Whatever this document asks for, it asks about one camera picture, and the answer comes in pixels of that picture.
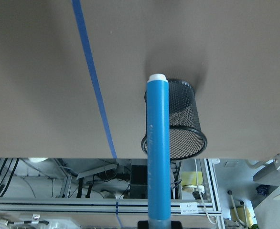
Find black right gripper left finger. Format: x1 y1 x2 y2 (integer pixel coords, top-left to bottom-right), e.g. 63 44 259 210
137 220 149 229

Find blue highlighter pen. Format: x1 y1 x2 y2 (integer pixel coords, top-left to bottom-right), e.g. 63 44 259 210
146 73 171 229

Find black mesh pen cup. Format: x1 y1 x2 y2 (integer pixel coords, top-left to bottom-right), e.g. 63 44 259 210
147 79 207 161

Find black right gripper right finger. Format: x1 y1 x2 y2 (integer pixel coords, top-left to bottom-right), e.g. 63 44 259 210
171 221 182 229

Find aluminium table frame rail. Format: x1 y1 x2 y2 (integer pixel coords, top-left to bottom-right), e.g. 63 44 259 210
0 199 223 214

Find black box under table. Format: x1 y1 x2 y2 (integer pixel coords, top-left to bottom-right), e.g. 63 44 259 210
130 165 148 199

